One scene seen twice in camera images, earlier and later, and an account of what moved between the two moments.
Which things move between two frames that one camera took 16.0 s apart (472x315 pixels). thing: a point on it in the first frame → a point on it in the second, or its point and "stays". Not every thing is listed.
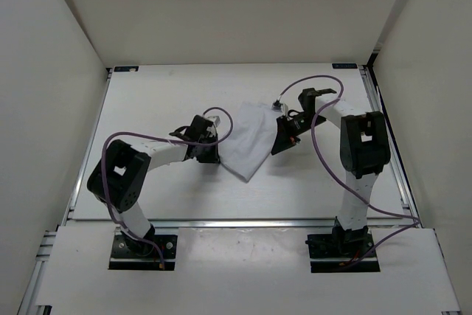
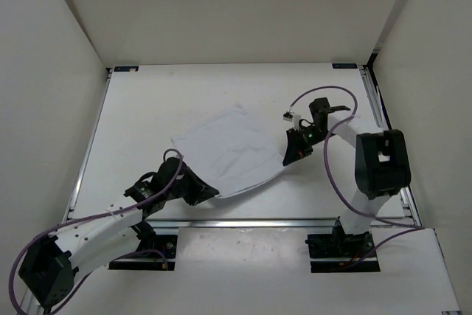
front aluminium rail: [243, 223] stays
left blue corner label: [126, 68] stays
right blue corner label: [344, 66] stays
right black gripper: [283, 139] → [295, 149]
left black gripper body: [209, 139] → [175, 190]
